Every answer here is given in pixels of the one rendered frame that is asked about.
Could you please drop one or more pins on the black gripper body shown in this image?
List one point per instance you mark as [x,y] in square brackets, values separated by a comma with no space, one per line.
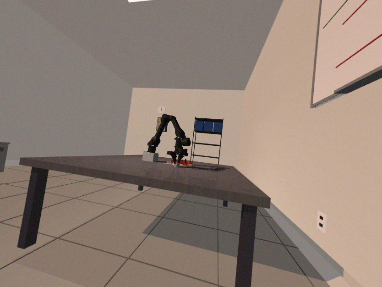
[175,152]

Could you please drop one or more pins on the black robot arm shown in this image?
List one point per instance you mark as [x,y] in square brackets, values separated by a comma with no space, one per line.
[182,140]

